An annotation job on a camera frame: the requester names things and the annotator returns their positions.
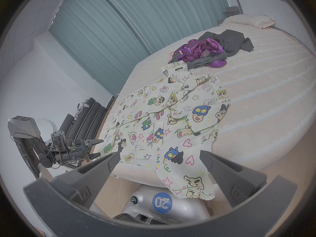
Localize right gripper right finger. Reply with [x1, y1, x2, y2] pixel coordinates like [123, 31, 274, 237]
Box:
[200, 150, 268, 209]

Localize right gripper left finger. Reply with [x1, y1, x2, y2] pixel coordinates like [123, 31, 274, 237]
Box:
[52, 152, 119, 208]

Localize white printed pyjama top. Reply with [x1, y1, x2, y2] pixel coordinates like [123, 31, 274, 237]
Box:
[104, 61, 231, 201]

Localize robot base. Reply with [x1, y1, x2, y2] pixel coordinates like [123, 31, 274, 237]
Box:
[89, 184, 215, 225]

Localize small grey white clothes pile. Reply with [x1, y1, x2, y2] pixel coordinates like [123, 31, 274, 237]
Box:
[77, 100, 91, 113]

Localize bed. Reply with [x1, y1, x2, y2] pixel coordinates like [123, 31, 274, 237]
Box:
[105, 0, 316, 190]

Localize pile of clothes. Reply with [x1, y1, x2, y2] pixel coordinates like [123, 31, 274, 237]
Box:
[168, 29, 255, 70]

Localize black chest of drawers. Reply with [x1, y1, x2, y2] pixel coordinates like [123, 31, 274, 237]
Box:
[58, 97, 108, 143]

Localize blue-green curtain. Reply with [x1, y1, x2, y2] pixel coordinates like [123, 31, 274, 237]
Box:
[95, 0, 235, 57]
[49, 0, 154, 99]

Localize cream pillow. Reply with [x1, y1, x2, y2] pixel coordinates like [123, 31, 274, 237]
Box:
[218, 14, 276, 29]

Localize grey white bedside table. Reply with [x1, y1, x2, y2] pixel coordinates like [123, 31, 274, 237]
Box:
[223, 6, 240, 19]

